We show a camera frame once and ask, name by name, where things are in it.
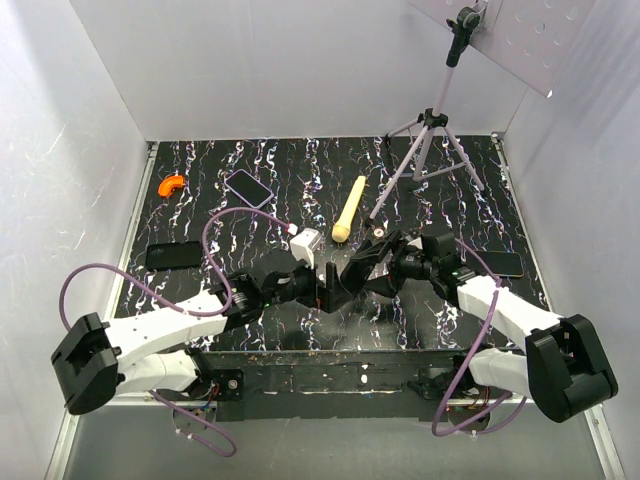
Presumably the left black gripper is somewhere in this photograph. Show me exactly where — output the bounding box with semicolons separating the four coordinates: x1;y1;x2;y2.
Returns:
261;250;351;312

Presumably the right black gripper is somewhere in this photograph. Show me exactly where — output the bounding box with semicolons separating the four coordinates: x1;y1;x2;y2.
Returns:
351;229;437;298

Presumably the black smartphone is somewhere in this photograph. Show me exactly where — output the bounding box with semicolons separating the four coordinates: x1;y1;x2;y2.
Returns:
469;250;524;278

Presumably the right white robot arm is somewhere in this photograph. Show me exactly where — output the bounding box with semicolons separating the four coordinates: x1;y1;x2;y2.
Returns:
340;230;619;423

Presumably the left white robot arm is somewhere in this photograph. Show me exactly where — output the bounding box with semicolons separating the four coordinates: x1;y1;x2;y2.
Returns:
51;261;371;415

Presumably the cream toy microphone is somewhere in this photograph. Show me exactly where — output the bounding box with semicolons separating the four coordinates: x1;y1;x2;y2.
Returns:
331;176;366;244

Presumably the purple cased smartphone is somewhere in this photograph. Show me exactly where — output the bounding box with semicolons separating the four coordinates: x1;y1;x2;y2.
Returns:
224;169;274;209

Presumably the orange curved plastic piece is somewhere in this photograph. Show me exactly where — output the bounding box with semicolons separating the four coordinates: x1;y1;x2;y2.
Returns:
157;175;185;198

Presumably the perforated grey board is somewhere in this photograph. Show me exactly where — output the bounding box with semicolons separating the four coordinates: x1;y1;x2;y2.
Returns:
411;0;595;97

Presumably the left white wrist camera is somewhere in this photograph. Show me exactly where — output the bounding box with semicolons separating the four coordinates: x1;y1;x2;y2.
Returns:
287;223;324;267

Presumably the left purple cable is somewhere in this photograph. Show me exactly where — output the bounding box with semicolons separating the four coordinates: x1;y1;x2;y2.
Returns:
59;207;296;457

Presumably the purple cable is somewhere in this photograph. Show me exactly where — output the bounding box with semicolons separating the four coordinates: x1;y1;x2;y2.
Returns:
430;238;526;439
59;207;296;457

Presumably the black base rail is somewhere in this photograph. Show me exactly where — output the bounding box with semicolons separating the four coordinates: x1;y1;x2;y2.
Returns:
172;349;506;434

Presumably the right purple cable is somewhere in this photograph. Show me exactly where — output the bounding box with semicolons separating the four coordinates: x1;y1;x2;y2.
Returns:
430;238;526;439

